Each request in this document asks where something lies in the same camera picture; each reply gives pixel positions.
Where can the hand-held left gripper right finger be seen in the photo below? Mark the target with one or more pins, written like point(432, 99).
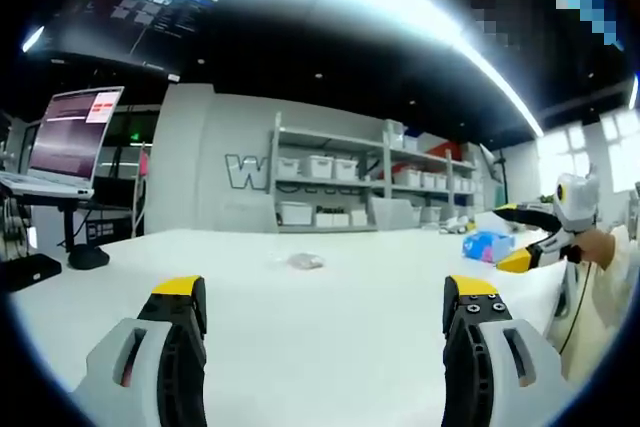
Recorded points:
point(475, 347)

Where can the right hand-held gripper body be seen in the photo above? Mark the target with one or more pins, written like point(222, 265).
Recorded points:
point(576, 202)

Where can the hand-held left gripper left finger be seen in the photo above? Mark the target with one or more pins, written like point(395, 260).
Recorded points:
point(165, 347)

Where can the clear resealable bag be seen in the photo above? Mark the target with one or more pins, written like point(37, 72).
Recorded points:
point(303, 261)

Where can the open laptop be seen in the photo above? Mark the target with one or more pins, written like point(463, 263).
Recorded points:
point(65, 147)

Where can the person's right hand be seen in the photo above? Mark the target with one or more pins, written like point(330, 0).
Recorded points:
point(596, 245)

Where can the blue tissue pack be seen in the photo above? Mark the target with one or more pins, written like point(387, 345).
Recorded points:
point(487, 244)

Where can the black laptop stand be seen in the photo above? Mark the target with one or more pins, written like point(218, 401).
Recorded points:
point(80, 242)

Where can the black flat box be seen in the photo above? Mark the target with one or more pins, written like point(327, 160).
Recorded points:
point(30, 272)

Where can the grey storage shelf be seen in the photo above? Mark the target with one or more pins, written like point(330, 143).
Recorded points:
point(370, 177)

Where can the row of white storage bins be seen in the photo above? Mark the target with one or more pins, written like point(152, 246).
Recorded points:
point(360, 182)

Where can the overhead dark display screen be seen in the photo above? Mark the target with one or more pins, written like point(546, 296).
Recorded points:
point(125, 17)

